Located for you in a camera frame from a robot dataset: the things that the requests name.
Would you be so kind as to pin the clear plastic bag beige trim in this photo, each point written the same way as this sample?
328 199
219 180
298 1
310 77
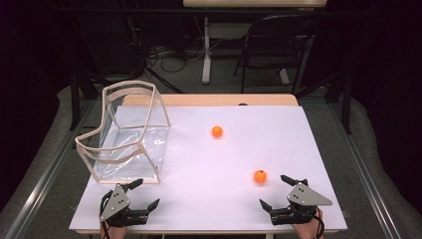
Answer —
132 139

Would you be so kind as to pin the person's left hand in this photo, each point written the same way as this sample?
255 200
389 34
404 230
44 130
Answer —
116 232

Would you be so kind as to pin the black metal stand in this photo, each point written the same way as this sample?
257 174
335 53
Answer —
75 99

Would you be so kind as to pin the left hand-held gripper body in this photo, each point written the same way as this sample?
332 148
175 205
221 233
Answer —
114 202

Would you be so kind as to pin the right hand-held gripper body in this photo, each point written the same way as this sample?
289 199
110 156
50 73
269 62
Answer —
307 197

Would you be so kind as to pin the wooden table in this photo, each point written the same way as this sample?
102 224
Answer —
212 99

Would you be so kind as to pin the white table sheet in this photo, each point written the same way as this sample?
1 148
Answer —
212 186

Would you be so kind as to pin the small orange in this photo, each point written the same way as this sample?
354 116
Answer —
217 131
260 176

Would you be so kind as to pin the person's right hand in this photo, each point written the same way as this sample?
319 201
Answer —
307 230

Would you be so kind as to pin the metal floor rail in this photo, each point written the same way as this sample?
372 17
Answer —
365 172
43 176

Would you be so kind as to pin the black folding chair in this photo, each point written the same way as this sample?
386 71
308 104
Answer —
275 43

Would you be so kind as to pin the white desk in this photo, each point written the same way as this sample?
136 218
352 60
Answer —
207 49

